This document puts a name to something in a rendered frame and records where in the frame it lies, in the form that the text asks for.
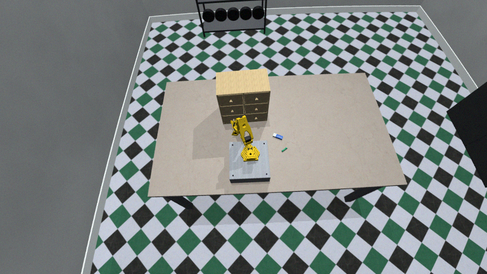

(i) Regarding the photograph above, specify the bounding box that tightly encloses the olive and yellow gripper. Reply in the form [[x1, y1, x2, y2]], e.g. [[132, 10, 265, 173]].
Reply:
[[231, 120, 238, 136]]

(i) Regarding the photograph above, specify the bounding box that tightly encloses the white and blue eraser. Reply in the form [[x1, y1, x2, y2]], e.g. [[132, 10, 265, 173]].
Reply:
[[273, 133, 283, 140]]

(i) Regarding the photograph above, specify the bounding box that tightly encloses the brown wooden chest of drawers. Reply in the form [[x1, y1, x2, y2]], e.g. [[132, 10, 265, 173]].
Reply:
[[216, 69, 270, 124]]

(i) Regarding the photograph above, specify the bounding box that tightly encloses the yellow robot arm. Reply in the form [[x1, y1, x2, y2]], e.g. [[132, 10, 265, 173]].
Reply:
[[234, 115, 260, 162]]

